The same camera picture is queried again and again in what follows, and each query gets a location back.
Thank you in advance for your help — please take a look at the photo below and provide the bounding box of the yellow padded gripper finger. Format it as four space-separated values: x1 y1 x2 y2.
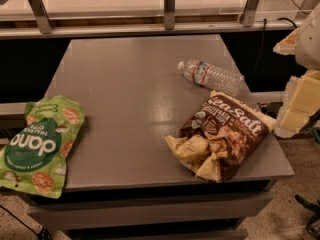
273 28 299 55
274 69 320 138

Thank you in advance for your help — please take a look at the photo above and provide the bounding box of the brown sea salt chip bag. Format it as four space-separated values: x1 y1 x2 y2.
165 91 276 182

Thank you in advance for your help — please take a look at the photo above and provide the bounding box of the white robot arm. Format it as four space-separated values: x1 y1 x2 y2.
273 5 320 138

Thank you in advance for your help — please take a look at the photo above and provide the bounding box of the green rice chip bag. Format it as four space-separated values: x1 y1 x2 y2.
0 95 85 199

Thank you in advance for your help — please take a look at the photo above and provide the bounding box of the clear plastic water bottle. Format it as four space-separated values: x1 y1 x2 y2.
177 60 245 96

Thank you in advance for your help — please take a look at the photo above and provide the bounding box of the dark tool on floor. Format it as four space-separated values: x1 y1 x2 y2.
294 194 320 240

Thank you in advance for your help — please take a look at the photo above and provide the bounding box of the grey table drawer front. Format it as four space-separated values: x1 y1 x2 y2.
28 191 272 230

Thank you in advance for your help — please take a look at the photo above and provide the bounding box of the black cable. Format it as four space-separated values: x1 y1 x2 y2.
251 17 298 82

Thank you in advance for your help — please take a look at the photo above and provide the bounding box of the metal railing bracket right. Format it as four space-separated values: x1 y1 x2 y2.
240 0 260 27

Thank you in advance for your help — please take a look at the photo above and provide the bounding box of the metal railing bracket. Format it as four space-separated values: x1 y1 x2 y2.
164 0 175 30
240 0 260 27
28 0 53 34

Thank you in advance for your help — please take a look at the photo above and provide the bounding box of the metal railing bracket middle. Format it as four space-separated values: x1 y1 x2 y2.
164 0 175 30

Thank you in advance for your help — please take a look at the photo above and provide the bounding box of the metal railing bracket left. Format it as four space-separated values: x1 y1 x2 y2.
28 0 53 34

